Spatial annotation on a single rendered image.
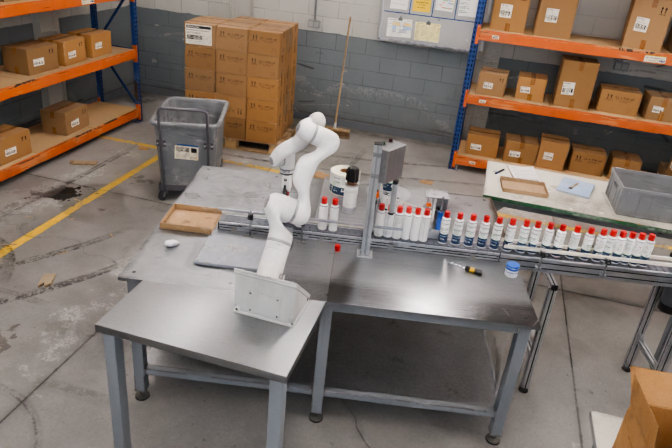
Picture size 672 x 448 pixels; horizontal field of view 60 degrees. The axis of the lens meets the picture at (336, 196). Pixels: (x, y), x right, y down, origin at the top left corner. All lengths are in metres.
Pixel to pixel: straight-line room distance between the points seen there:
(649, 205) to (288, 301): 2.86
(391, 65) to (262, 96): 1.88
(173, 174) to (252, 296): 3.01
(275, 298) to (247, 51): 4.28
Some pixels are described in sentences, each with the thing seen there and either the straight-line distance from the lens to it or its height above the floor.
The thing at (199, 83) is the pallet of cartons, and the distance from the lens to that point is 6.89.
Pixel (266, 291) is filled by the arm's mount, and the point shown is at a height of 0.99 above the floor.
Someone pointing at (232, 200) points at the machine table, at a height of 0.83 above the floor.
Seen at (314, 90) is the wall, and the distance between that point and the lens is 8.02.
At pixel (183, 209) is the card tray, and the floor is 0.84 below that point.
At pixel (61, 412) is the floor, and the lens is 3.69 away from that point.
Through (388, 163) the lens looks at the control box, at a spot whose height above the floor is 1.40.
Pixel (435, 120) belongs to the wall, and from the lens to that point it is 7.77.
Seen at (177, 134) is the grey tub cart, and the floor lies 0.69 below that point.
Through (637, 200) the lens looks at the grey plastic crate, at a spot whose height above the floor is 0.94.
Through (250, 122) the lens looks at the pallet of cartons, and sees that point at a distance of 6.80.
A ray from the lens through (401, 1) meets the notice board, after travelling 7.43.
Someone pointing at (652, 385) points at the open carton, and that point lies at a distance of 2.59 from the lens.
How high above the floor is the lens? 2.53
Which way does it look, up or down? 25 degrees down
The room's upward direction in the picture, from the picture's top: 6 degrees clockwise
